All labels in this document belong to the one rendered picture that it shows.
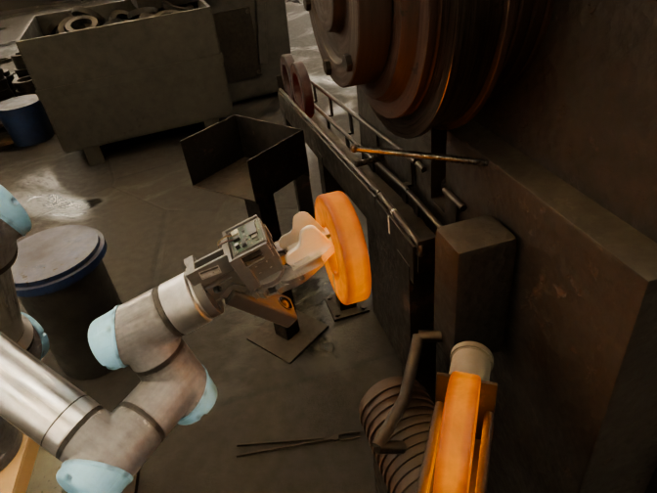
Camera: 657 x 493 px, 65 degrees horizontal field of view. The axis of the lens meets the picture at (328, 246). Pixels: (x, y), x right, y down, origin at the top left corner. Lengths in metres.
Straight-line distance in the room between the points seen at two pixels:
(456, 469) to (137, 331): 0.41
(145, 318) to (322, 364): 1.04
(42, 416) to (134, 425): 0.11
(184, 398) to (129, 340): 0.11
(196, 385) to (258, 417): 0.84
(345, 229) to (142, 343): 0.30
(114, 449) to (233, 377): 1.02
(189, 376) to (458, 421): 0.37
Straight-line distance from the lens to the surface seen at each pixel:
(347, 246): 0.64
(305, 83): 1.72
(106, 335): 0.72
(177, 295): 0.68
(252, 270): 0.67
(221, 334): 1.85
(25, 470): 1.31
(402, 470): 0.85
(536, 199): 0.74
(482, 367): 0.74
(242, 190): 1.38
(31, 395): 0.74
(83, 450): 0.72
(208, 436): 1.59
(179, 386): 0.74
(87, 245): 1.70
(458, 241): 0.76
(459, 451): 0.57
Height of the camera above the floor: 1.24
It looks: 35 degrees down
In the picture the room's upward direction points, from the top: 7 degrees counter-clockwise
